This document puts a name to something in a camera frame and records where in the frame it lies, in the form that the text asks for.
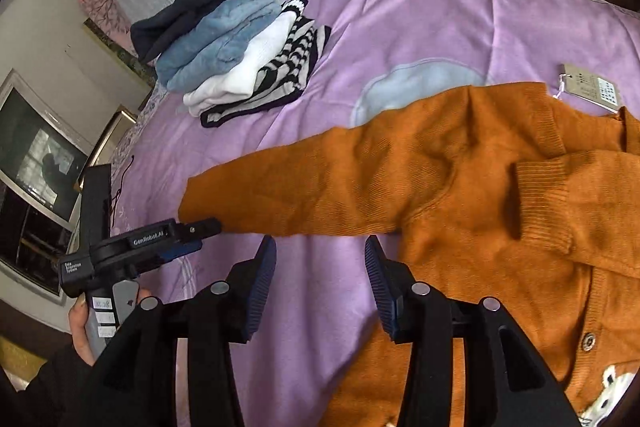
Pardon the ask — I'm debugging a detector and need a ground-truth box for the orange knit cardigan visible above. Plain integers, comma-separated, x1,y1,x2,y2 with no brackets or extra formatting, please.
178,82,639,412

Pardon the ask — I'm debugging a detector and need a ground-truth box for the brown paper clothing tag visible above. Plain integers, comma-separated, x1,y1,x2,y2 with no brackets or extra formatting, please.
554,64,623,113

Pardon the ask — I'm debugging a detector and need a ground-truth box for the person's left hand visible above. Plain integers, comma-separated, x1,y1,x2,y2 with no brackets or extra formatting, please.
67,288,154,367

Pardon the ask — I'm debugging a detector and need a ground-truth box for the framed window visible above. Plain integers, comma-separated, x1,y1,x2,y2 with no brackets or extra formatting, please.
1,69,87,301

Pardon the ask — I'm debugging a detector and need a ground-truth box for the folded light blue fleece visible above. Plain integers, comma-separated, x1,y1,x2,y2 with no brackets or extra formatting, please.
155,0,281,93

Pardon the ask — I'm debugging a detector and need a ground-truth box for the folded navy garment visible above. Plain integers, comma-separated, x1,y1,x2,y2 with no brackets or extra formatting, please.
130,0,226,63

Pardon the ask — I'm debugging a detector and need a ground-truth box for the pink floral pillow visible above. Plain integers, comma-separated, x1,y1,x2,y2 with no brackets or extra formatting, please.
79,0,136,56

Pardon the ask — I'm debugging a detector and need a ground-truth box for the purple bed sheet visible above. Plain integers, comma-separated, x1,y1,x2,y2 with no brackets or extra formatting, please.
115,0,639,426

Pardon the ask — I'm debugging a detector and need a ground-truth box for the folded black white striped garment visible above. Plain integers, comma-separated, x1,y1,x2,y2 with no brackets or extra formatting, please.
198,0,331,128

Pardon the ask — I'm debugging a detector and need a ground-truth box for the black cable on bed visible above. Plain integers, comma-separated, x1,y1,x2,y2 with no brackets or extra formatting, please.
110,154,137,228

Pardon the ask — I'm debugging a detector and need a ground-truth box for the gold picture frame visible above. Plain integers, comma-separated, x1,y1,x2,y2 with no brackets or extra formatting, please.
75,106,137,193

